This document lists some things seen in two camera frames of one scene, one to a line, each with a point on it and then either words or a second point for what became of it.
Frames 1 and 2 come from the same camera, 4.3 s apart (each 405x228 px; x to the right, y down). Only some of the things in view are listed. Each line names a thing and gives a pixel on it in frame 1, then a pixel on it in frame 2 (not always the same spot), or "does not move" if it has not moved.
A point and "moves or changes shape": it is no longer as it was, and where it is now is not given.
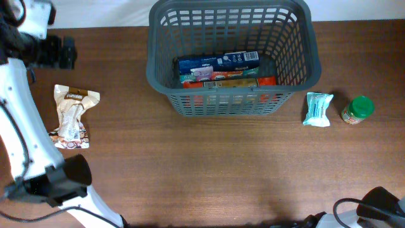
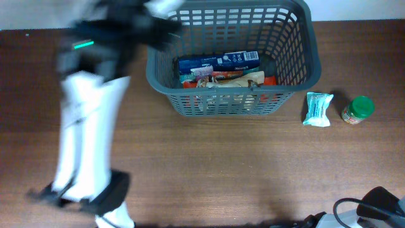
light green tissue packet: x=317 y=104 does not move
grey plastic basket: x=285 y=32 does not move
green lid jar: x=360 y=108 does not move
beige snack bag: x=71 y=102 moves or changes shape
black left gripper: x=56 y=59 -> x=169 y=31
